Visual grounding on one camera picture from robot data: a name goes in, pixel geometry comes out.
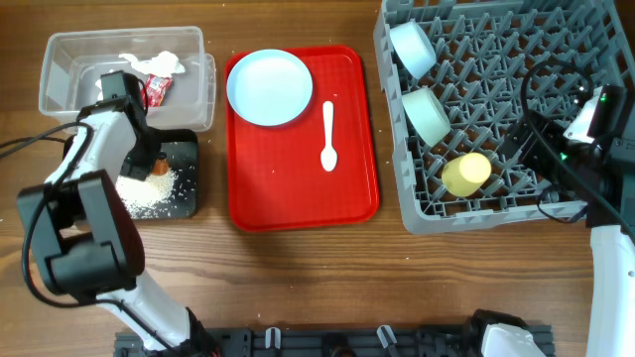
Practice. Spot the red serving tray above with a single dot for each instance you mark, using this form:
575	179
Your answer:
275	177

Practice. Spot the white rice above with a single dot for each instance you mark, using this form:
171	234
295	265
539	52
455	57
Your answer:
170	196

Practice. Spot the yellow plastic cup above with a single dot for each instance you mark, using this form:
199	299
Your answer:
464	175

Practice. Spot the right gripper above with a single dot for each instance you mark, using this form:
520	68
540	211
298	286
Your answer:
547	134

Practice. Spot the large light blue plate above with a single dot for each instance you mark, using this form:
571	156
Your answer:
269	87

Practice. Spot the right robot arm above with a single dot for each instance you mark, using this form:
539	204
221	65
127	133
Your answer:
594	158

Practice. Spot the grey dishwasher rack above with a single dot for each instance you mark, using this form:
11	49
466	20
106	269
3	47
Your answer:
484	49

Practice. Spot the clear plastic bin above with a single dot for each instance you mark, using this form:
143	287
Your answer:
74	61

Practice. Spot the white plastic spoon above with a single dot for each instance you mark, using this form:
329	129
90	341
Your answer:
328	155

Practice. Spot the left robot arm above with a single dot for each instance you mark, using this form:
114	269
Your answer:
80	240

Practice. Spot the red sauce packet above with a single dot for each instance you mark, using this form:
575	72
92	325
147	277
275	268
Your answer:
155	90

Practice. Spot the orange carrot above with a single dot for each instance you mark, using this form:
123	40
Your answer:
160	167

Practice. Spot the light blue bowl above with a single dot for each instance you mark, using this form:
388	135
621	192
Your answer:
413	48

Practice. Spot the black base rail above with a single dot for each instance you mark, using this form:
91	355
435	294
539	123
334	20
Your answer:
426	341

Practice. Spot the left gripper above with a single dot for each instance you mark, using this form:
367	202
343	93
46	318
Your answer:
140	170

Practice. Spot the black plastic tray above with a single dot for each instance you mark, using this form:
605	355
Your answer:
186	163

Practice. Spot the green bowl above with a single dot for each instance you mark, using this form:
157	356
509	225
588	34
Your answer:
427	115

